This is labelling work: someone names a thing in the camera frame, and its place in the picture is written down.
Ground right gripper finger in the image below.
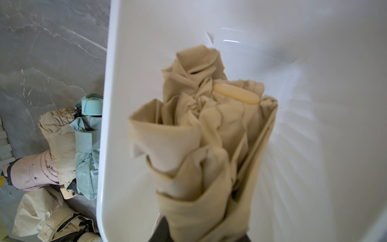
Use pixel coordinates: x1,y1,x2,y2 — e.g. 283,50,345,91
148,216,173,242

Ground teal umbrella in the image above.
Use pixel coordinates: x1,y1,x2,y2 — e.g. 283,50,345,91
70,93,103,200

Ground pink umbrella sideways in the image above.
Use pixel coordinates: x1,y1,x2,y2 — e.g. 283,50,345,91
1,150,59,191

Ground beige umbrella with wooden handle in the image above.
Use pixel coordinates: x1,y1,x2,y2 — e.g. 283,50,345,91
38,108,78,200

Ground white plastic storage box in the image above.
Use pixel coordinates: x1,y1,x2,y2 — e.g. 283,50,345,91
97,1,387,242

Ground white slatted flower vase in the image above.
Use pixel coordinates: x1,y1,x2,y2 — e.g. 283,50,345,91
0,120,16,167

